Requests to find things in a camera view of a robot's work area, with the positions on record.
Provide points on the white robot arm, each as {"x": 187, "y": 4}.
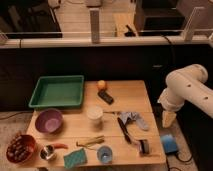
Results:
{"x": 185, "y": 84}

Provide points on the teal sponge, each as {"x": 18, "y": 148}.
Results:
{"x": 75, "y": 158}

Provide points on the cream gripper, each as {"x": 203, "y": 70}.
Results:
{"x": 168, "y": 118}

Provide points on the small metal cup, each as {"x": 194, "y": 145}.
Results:
{"x": 47, "y": 153}

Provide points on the green plastic tray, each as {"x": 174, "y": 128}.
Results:
{"x": 58, "y": 91}

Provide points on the purple bowl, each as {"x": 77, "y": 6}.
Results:
{"x": 49, "y": 121}

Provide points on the red chili pepper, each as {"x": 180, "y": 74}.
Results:
{"x": 60, "y": 146}

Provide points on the black tool on far table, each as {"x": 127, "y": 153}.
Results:
{"x": 130, "y": 32}

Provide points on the black handled brush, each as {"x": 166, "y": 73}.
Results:
{"x": 124, "y": 130}

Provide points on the white cup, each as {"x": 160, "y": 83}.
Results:
{"x": 95, "y": 114}

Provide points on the red bowl with nuts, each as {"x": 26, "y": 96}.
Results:
{"x": 21, "y": 148}

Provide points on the orange ball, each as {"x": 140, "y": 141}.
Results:
{"x": 101, "y": 85}

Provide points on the white angled bracket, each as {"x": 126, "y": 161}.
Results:
{"x": 188, "y": 31}

